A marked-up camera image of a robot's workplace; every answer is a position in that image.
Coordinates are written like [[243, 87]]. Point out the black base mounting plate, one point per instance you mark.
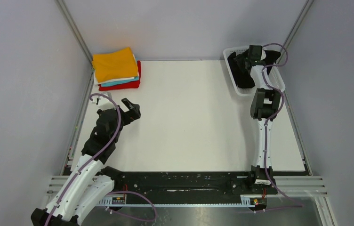
[[182, 187]]

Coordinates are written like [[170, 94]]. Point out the small electronics module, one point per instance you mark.
[[258, 201], [118, 200]]

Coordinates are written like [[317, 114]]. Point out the black t shirt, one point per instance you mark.
[[243, 79]]

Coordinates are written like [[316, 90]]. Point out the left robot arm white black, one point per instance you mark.
[[76, 199]]

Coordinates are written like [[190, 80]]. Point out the white slotted cable duct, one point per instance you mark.
[[243, 202]]

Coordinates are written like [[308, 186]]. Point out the right small electronics module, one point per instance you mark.
[[258, 201]]

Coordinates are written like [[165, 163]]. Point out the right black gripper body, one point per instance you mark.
[[239, 67]]

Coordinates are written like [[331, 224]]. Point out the teal folded t shirt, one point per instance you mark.
[[122, 81]]

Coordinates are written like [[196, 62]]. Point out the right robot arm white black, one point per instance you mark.
[[266, 104]]

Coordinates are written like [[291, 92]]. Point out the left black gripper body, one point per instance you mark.
[[126, 117]]

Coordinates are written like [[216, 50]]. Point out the red folded t shirt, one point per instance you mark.
[[129, 85]]

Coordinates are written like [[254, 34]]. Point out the white plastic basket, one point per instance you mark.
[[274, 75]]

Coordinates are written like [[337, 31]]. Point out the orange folded t shirt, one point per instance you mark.
[[114, 65]]

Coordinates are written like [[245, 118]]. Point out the white folded t shirt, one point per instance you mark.
[[114, 80]]

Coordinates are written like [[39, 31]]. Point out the left small electronics module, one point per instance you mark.
[[118, 200]]

